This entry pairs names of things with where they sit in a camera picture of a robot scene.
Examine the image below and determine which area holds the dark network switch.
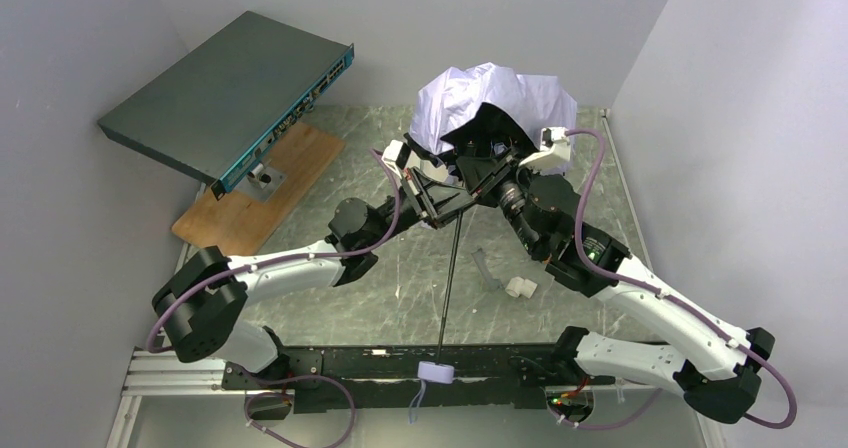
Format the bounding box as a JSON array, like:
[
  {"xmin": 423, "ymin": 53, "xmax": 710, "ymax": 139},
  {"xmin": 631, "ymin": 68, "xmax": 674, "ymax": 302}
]
[{"xmin": 97, "ymin": 11, "xmax": 355, "ymax": 198}]

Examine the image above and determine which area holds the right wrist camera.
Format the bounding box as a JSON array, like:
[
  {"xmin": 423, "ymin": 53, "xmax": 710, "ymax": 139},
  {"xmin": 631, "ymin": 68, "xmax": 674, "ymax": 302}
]
[{"xmin": 518, "ymin": 127, "xmax": 572, "ymax": 172}]

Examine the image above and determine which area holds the metal switch stand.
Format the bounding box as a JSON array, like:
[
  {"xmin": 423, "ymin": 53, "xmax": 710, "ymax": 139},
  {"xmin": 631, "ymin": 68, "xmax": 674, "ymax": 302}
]
[{"xmin": 239, "ymin": 162, "xmax": 286, "ymax": 202}]

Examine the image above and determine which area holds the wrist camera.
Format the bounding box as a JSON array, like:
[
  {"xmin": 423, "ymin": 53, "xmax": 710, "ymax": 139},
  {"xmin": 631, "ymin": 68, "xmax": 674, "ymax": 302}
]
[
  {"xmin": 379, "ymin": 136, "xmax": 432, "ymax": 181},
  {"xmin": 518, "ymin": 127, "xmax": 572, "ymax": 172}
]

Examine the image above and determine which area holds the white pipe elbow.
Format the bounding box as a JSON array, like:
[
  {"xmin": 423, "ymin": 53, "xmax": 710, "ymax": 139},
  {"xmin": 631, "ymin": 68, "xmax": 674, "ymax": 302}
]
[{"xmin": 505, "ymin": 277, "xmax": 538, "ymax": 299}]

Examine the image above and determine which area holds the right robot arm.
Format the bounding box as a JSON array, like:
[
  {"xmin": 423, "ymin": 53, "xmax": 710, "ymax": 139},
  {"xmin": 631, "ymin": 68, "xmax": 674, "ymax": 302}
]
[{"xmin": 457, "ymin": 154, "xmax": 775, "ymax": 424}]

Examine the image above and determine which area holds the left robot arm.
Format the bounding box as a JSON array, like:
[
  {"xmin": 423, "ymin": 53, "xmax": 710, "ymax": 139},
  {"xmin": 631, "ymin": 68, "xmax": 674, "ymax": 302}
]
[{"xmin": 147, "ymin": 168, "xmax": 479, "ymax": 373}]

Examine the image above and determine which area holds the purple umbrella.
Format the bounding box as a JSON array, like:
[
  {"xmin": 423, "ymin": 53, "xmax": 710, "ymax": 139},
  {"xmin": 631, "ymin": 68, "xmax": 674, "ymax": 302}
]
[{"xmin": 407, "ymin": 61, "xmax": 579, "ymax": 426}]

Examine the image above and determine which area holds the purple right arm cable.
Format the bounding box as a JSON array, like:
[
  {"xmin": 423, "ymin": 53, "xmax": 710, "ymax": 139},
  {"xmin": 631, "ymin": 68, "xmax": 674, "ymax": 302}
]
[{"xmin": 546, "ymin": 126, "xmax": 799, "ymax": 432}]

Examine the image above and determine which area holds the wooden board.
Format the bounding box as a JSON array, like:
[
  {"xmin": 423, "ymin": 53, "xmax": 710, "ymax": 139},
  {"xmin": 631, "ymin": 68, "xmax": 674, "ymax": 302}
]
[{"xmin": 171, "ymin": 122, "xmax": 345, "ymax": 256}]

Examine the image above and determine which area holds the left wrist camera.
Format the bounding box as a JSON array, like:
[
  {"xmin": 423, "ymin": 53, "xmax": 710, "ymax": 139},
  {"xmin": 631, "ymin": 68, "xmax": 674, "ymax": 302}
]
[{"xmin": 379, "ymin": 136, "xmax": 432, "ymax": 181}]

